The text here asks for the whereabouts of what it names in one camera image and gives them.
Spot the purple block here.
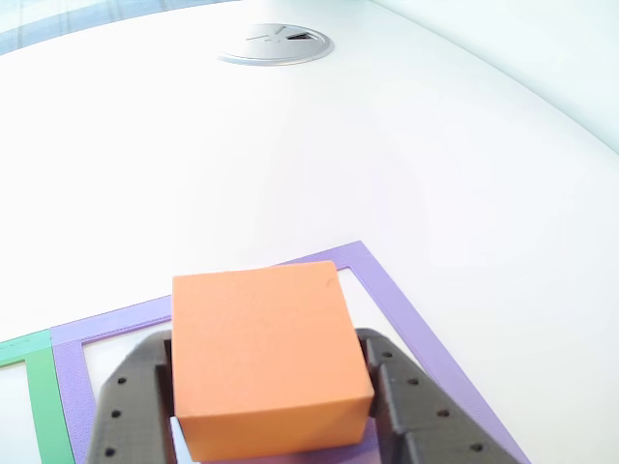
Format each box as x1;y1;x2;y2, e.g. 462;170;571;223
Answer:
168;415;386;464

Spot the orange block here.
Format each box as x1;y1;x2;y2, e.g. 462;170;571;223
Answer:
171;260;376;463

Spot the green square frame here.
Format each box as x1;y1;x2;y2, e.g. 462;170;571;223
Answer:
0;329;76;464

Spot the purple square frame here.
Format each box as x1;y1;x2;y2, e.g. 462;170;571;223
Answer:
49;240;533;464

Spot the round silver cable grommet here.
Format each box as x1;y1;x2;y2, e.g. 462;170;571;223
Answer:
216;22;336;68

